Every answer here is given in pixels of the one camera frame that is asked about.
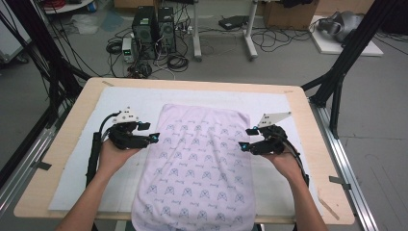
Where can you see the lilac printed towel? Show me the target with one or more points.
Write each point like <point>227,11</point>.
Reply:
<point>195,166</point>

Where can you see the white grid mat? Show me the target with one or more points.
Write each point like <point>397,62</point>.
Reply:
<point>128,102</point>

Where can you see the aluminium rail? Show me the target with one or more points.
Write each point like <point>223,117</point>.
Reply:
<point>22,173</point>
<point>344,173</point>

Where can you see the black computer tower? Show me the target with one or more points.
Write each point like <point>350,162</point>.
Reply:
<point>144,30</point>
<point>166,29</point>

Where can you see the grey rounded device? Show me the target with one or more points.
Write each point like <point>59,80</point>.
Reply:
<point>344,22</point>

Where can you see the person's right hand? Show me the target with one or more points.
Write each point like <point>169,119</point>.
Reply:
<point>285,165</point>

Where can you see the clear plastic sheet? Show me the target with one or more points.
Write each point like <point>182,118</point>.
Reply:
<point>84,24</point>

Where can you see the white cabinet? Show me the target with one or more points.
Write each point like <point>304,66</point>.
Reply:
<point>11,35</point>

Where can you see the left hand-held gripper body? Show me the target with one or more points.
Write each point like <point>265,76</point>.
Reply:
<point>126,139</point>

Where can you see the grey tape strip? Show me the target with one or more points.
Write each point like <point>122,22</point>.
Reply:
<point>41,165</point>
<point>340,181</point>

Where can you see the flat black device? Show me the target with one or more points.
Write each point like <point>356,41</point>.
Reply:
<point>233,21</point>

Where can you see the white floor board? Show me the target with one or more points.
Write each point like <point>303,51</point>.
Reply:
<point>333,46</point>

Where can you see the person's left hand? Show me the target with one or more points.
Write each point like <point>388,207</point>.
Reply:
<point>112,159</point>

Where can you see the white stand leg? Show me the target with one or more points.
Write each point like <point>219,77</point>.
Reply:
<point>250,32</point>
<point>196,32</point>

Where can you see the black metal frame post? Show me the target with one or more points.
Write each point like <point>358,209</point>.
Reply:
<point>349,51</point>
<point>41,41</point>

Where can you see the thin wooden stick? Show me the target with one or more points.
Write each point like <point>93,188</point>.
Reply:
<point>329,210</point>

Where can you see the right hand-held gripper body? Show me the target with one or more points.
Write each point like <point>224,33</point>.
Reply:
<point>271,144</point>

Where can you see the white power supply unit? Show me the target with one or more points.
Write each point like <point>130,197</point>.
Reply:
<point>128,49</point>

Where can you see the cardboard box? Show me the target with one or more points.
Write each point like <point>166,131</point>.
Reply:
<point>290,14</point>

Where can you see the round white table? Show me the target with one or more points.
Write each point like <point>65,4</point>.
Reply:
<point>69,7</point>

